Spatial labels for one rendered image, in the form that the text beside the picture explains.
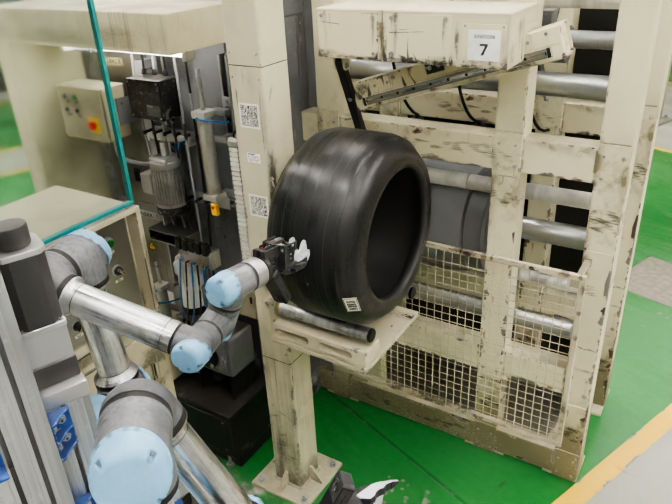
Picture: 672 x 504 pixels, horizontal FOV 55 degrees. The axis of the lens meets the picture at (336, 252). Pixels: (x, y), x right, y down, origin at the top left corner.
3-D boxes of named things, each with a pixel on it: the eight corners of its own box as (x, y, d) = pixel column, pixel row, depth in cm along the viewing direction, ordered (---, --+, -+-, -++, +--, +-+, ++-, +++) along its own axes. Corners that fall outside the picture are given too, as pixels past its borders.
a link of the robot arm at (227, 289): (198, 298, 148) (206, 270, 143) (229, 282, 156) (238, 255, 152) (223, 318, 145) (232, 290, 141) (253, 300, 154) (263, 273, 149)
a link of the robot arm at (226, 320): (187, 343, 151) (197, 308, 145) (208, 317, 160) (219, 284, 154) (217, 358, 150) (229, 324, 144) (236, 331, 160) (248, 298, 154)
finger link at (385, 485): (387, 495, 128) (356, 521, 122) (386, 470, 126) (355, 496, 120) (400, 501, 126) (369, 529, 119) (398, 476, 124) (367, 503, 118)
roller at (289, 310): (276, 316, 210) (273, 305, 208) (284, 308, 214) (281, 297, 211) (369, 346, 194) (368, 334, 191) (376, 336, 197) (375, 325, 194)
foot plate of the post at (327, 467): (251, 483, 261) (250, 476, 260) (290, 442, 281) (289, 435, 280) (306, 510, 248) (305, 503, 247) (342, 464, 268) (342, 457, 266)
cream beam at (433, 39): (316, 58, 201) (313, 8, 194) (357, 44, 220) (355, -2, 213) (507, 72, 171) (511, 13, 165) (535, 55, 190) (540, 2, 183)
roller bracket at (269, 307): (263, 326, 210) (260, 300, 205) (328, 273, 239) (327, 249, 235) (271, 329, 208) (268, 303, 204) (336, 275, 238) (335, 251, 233)
